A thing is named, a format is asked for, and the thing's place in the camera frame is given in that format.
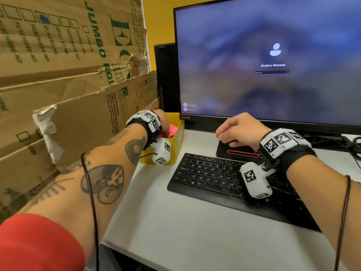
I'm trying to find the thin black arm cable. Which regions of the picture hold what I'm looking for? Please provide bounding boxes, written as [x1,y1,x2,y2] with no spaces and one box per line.
[334,175,352,271]
[81,152,100,271]

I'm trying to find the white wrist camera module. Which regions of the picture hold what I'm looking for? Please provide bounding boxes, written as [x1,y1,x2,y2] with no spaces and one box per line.
[240,161,276,199]
[151,138,171,166]

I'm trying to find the white marker wrist tracker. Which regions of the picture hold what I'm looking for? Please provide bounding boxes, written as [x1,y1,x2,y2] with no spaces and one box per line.
[257,128,317,174]
[126,110,162,150]

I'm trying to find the large printed cardboard sheet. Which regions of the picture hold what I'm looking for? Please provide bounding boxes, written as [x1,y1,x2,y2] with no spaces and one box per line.
[0,0,150,88]

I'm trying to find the pink cloth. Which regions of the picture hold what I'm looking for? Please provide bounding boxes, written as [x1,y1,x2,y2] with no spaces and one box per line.
[158,124,180,139]

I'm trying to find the yellow box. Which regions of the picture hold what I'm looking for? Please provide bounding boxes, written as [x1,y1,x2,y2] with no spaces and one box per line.
[139,112,185,166]

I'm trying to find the person's right forearm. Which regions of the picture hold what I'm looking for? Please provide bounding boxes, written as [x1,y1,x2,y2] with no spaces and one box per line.
[285,155,361,271]

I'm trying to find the torn brown cardboard box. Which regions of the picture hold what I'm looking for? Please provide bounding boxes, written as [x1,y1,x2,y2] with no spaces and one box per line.
[0,70,160,225]

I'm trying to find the black desktop computer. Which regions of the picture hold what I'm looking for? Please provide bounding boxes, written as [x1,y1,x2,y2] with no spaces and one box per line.
[154,43,181,114]

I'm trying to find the person's left hand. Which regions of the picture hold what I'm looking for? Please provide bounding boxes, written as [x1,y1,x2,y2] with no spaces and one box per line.
[154,109,171,139]

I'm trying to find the black desk cables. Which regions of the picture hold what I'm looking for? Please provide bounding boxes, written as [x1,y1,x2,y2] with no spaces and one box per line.
[304,134,361,170]

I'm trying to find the person's left forearm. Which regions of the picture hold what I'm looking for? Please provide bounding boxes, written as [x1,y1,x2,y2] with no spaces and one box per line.
[17,123,148,251]

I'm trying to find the black monitor base red stripe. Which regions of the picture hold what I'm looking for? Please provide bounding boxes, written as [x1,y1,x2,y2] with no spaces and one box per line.
[216,139,263,163]

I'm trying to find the black keyboard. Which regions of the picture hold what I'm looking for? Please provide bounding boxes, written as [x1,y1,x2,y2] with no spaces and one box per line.
[167,153,322,232]

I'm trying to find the red shirt sleeve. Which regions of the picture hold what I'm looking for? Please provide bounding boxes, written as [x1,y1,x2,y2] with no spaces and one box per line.
[0,214,86,271]

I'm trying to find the person's right hand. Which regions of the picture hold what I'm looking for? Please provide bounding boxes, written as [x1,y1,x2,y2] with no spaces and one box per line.
[215,112,272,151]

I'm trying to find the torn white paper tape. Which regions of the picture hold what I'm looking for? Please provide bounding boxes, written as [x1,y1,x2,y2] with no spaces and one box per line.
[32,104,65,164]

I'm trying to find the black computer monitor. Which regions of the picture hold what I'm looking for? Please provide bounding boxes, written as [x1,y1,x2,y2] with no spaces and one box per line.
[173,0,361,136]

